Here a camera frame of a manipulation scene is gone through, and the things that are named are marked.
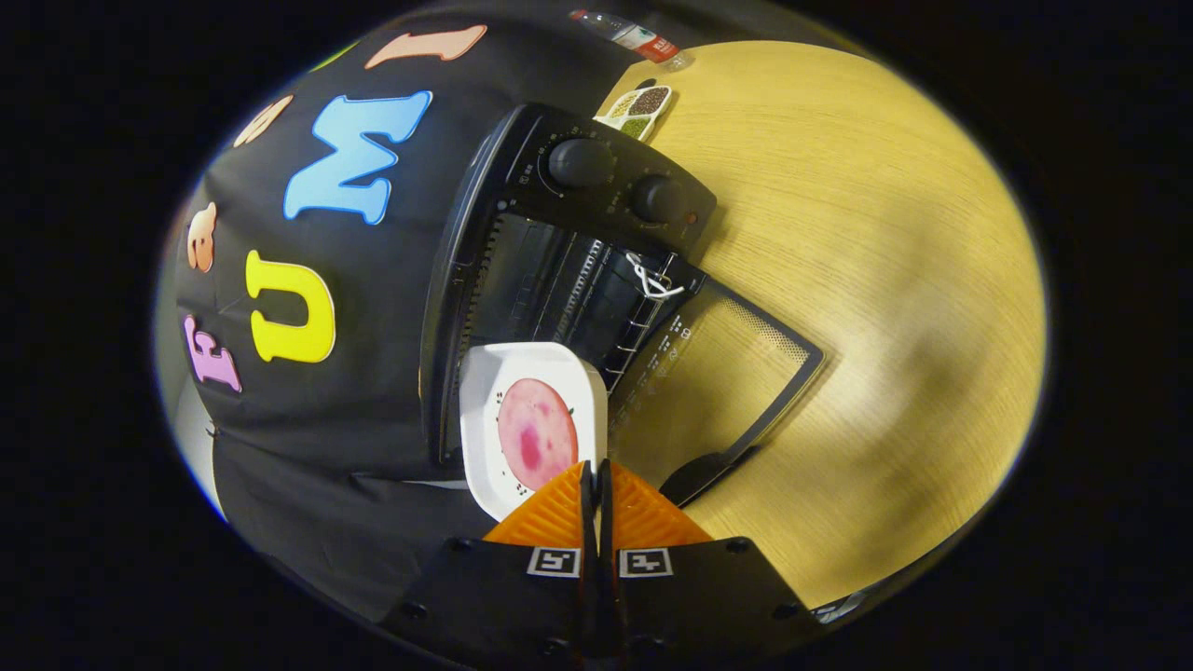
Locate black toaster oven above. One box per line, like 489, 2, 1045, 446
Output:
418, 103, 826, 509

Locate white divided dish with beans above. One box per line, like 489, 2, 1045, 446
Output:
593, 82, 674, 143

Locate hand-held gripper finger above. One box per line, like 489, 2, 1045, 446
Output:
377, 459, 597, 667
596, 459, 826, 664

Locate black backdrop cloth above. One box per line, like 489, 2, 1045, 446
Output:
154, 0, 681, 625

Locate clear water bottle red label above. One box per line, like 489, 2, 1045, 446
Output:
569, 8, 695, 74

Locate pink ham slice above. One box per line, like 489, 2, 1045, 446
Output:
497, 377, 580, 492

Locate white square plate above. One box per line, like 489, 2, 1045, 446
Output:
459, 341, 610, 523

